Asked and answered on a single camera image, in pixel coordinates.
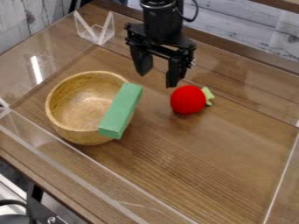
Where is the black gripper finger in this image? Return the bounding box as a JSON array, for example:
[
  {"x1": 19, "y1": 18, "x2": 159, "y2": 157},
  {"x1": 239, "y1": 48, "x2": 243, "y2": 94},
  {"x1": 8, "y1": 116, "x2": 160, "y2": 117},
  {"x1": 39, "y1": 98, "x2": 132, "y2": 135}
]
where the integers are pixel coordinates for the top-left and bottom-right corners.
[
  {"x1": 130, "y1": 45, "x2": 154, "y2": 76},
  {"x1": 166, "y1": 57, "x2": 188, "y2": 88}
]

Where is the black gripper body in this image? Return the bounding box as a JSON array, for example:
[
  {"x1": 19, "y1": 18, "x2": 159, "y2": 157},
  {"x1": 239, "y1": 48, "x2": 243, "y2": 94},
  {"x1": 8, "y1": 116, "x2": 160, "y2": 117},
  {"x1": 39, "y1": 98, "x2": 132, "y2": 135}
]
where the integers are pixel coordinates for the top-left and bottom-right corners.
[{"x1": 124, "y1": 23, "x2": 196, "y2": 68}]

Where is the green foam stick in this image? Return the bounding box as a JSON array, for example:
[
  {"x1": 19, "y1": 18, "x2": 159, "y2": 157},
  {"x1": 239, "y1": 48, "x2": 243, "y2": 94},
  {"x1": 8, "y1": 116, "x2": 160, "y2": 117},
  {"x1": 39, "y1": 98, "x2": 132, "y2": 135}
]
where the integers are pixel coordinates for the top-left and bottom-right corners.
[{"x1": 97, "y1": 83, "x2": 143, "y2": 139}]

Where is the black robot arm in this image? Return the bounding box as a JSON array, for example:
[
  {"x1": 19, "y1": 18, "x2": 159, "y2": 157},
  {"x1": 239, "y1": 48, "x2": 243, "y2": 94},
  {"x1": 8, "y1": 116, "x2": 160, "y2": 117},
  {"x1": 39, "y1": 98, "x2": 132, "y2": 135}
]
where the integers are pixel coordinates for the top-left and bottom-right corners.
[{"x1": 124, "y1": 0, "x2": 199, "y2": 88}]

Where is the brown wooden bowl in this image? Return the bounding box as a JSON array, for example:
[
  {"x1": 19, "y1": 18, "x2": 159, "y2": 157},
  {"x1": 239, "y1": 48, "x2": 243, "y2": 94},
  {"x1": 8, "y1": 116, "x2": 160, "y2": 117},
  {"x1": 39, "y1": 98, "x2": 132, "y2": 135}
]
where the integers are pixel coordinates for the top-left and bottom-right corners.
[{"x1": 44, "y1": 71, "x2": 128, "y2": 145}]

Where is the red toy tomato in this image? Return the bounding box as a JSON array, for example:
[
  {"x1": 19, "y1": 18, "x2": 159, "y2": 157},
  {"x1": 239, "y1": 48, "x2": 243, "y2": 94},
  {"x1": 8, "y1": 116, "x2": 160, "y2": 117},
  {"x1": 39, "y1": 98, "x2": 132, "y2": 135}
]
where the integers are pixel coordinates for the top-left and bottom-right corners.
[{"x1": 171, "y1": 85, "x2": 215, "y2": 115}]

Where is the clear acrylic corner bracket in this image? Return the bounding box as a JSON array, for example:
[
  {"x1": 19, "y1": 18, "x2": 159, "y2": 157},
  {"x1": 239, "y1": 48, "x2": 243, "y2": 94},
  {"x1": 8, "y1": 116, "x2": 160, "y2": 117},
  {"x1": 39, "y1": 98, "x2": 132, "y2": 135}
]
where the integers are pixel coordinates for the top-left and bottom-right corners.
[{"x1": 73, "y1": 11, "x2": 115, "y2": 46}]

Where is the clear acrylic tray wall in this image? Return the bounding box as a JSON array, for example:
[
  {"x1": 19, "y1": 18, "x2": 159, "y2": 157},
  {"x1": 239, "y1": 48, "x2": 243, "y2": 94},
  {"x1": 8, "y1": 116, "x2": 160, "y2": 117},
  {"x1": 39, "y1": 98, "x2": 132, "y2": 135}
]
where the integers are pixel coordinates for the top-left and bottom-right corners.
[{"x1": 0, "y1": 16, "x2": 299, "y2": 224}]

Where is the black table leg bracket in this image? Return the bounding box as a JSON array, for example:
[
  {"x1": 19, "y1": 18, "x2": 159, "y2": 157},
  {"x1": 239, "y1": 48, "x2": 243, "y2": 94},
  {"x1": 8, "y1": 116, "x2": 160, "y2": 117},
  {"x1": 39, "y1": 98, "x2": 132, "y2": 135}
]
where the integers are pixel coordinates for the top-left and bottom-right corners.
[{"x1": 27, "y1": 182, "x2": 69, "y2": 224}]

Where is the black cable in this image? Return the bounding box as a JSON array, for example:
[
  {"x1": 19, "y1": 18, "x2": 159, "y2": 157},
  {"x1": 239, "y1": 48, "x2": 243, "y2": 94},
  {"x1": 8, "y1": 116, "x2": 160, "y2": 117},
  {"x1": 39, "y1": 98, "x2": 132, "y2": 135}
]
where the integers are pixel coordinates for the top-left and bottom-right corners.
[{"x1": 0, "y1": 199, "x2": 36, "y2": 224}]

